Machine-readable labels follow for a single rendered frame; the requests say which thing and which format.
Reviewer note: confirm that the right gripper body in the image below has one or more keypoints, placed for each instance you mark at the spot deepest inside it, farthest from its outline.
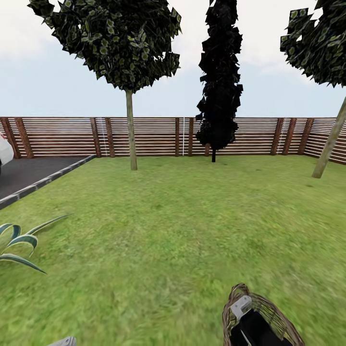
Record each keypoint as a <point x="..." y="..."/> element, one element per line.
<point x="238" y="336"/>

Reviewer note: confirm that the wicker basket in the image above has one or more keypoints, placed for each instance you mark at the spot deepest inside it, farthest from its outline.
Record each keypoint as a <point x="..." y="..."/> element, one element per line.
<point x="288" y="331"/>

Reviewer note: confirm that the bush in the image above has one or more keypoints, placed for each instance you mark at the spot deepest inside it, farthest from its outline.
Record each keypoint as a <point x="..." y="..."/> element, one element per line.
<point x="17" y="238"/>

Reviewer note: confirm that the driveway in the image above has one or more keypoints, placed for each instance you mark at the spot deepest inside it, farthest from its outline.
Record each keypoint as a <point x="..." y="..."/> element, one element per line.
<point x="20" y="173"/>

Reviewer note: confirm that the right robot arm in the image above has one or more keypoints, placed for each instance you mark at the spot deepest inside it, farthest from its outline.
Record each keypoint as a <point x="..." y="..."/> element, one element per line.
<point x="252" y="329"/>

